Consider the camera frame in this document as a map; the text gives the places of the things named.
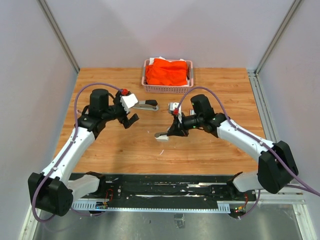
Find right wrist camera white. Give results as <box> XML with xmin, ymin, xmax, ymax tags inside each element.
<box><xmin>167</xmin><ymin>102</ymin><xmax>182</xmax><ymax>116</ymax></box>

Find pink plastic basket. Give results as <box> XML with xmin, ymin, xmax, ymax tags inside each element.
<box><xmin>141</xmin><ymin>59</ymin><xmax>195</xmax><ymax>94</ymax></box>

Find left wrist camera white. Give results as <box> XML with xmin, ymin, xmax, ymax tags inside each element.
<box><xmin>120</xmin><ymin>93</ymin><xmax>139</xmax><ymax>114</ymax></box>

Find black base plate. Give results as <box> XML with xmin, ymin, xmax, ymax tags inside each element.
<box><xmin>77</xmin><ymin>174</ymin><xmax>256</xmax><ymax>207</ymax></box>

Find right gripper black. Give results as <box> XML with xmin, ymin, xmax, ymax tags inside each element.
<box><xmin>167</xmin><ymin>111</ymin><xmax>203</xmax><ymax>137</ymax></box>

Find black silver stapler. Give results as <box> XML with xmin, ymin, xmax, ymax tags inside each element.
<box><xmin>133</xmin><ymin>99</ymin><xmax>159</xmax><ymax>111</ymax></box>

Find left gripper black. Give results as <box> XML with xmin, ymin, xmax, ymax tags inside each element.
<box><xmin>102</xmin><ymin>89</ymin><xmax>140</xmax><ymax>128</ymax></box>

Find grey slotted cable duct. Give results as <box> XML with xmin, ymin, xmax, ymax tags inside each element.
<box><xmin>71</xmin><ymin>200</ymin><xmax>231</xmax><ymax>214</ymax></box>

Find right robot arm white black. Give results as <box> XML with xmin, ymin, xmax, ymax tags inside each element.
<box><xmin>166</xmin><ymin>94</ymin><xmax>299</xmax><ymax>200</ymax></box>

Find orange cloth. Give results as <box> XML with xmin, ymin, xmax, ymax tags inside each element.
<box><xmin>146</xmin><ymin>59</ymin><xmax>188</xmax><ymax>86</ymax></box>

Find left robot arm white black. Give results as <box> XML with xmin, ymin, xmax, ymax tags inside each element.
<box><xmin>28</xmin><ymin>88</ymin><xmax>139</xmax><ymax>222</ymax></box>

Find white paper in basket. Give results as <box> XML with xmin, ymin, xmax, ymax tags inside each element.
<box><xmin>148</xmin><ymin>56</ymin><xmax>186</xmax><ymax>65</ymax></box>

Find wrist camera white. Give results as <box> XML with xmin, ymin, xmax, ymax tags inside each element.
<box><xmin>167</xmin><ymin>102</ymin><xmax>182</xmax><ymax>116</ymax></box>
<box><xmin>120</xmin><ymin>93</ymin><xmax>139</xmax><ymax>114</ymax></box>

